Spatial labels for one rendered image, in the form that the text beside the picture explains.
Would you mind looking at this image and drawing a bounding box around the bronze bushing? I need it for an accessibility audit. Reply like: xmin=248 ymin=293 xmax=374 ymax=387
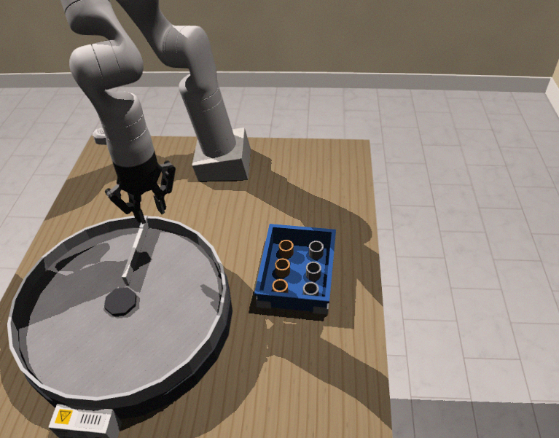
xmin=275 ymin=258 xmax=290 ymax=278
xmin=278 ymin=240 xmax=294 ymax=259
xmin=272 ymin=279 xmax=288 ymax=293

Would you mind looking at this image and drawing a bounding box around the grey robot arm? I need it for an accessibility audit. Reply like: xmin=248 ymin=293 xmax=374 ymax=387
xmin=60 ymin=0 xmax=236 ymax=167

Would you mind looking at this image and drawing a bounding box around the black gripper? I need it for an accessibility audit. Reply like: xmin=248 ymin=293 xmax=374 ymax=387
xmin=105 ymin=150 xmax=176 ymax=224

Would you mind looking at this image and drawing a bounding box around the blue crate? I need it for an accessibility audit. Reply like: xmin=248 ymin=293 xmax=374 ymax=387
xmin=254 ymin=224 xmax=336 ymax=315

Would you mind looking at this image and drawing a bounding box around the grey metal bushing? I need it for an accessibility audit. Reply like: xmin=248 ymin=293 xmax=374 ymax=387
xmin=306 ymin=262 xmax=321 ymax=281
xmin=309 ymin=240 xmax=324 ymax=259
xmin=303 ymin=282 xmax=318 ymax=296

